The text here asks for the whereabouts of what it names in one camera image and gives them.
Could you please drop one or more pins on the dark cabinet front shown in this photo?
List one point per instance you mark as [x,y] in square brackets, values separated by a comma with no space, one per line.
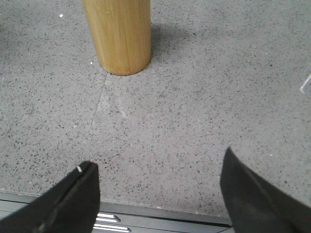
[121,218]

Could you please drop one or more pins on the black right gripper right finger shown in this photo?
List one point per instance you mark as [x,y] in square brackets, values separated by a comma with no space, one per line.
[256,206]

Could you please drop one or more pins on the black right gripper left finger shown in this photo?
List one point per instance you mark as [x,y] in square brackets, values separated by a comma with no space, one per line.
[71,206]

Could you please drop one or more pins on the bamboo wooden cup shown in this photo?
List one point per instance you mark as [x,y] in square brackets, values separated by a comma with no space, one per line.
[121,33]

